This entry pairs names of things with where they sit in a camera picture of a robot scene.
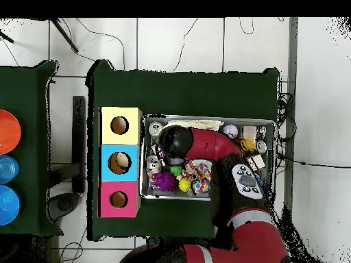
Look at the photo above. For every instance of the yellow ball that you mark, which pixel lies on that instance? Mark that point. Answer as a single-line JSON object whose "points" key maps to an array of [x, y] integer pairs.
{"points": [[185, 184]]}

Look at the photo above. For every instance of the crushed drink can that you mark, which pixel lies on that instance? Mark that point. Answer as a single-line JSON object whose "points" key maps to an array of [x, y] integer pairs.
{"points": [[153, 163]]}

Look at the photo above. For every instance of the wooden cube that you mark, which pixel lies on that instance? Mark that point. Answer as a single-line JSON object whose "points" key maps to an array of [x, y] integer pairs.
{"points": [[257, 162], [249, 132]]}

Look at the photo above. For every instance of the cream cloth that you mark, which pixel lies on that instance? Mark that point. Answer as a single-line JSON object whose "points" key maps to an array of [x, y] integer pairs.
{"points": [[197, 124]]}

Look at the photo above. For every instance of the black tripod leg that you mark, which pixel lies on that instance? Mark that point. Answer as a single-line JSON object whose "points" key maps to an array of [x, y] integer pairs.
{"points": [[65, 36], [6, 37]]}

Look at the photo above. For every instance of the wooden box with three holes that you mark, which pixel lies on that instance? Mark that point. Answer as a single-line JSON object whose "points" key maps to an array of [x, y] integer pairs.
{"points": [[131, 137]]}

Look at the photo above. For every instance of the white cloth with colourful dots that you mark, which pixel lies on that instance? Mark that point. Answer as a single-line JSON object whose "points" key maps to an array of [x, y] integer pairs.
{"points": [[201, 175]]}

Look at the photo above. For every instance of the orange plush toy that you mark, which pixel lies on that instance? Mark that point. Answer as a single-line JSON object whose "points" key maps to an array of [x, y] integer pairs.
{"points": [[249, 144]]}

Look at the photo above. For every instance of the large blue bowl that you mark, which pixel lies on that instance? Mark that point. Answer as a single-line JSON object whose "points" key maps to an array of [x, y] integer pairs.
{"points": [[8, 205]]}

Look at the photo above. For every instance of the purple spiky ball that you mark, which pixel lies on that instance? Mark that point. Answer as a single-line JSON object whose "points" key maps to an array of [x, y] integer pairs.
{"points": [[165, 181]]}

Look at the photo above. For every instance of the silver drink can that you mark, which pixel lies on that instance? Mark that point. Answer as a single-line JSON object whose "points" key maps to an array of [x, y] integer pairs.
{"points": [[155, 128]]}

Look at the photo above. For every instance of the small blue bowl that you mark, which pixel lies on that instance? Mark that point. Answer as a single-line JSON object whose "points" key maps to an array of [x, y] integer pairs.
{"points": [[8, 168]]}

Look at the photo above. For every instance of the orange bowl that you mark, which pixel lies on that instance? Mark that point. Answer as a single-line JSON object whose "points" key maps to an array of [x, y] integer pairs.
{"points": [[8, 131]]}

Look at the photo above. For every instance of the dark green tablecloth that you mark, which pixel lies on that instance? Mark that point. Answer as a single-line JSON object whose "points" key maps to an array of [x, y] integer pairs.
{"points": [[178, 90], [27, 82]]}

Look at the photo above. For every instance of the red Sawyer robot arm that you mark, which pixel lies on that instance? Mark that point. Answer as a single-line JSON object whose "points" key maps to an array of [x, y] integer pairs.
{"points": [[246, 238]]}

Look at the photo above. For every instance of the baseball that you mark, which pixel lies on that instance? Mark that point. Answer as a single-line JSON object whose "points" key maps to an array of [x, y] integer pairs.
{"points": [[230, 131]]}

